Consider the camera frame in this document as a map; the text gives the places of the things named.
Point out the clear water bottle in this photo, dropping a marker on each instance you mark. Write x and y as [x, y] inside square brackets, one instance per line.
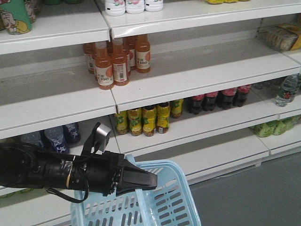
[286, 90]

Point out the orange C100 juice bottle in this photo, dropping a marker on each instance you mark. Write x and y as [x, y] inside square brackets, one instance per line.
[142, 50]
[103, 66]
[119, 63]

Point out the green cartoon milk can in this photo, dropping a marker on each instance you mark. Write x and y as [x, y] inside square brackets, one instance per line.
[14, 16]

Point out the light blue plastic basket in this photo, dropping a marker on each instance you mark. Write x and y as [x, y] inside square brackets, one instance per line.
[170, 204]

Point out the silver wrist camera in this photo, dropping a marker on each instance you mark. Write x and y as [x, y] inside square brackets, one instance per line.
[102, 137]

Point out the plastic cola bottle red label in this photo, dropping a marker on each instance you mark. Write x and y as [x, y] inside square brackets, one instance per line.
[195, 104]
[209, 101]

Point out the white peach yogurt bottle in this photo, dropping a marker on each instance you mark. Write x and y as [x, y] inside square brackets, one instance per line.
[135, 6]
[154, 5]
[115, 7]

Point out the clear pastry box yellow label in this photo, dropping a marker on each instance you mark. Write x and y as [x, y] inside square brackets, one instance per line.
[282, 37]

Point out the green tea bottle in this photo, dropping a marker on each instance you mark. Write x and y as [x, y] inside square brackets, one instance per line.
[265, 129]
[283, 125]

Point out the blue sports drink bottle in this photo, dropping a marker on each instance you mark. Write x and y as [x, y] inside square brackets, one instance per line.
[33, 138]
[71, 133]
[56, 138]

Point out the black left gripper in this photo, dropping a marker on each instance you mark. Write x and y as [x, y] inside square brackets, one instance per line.
[102, 172]

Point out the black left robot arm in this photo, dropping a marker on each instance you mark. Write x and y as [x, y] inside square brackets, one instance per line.
[28, 166]

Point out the yellow lemon tea bottle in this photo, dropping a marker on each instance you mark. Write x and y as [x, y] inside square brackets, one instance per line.
[149, 120]
[163, 114]
[135, 121]
[176, 108]
[121, 122]

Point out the white metal shelf unit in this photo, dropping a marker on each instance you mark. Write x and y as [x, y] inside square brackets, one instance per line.
[238, 179]

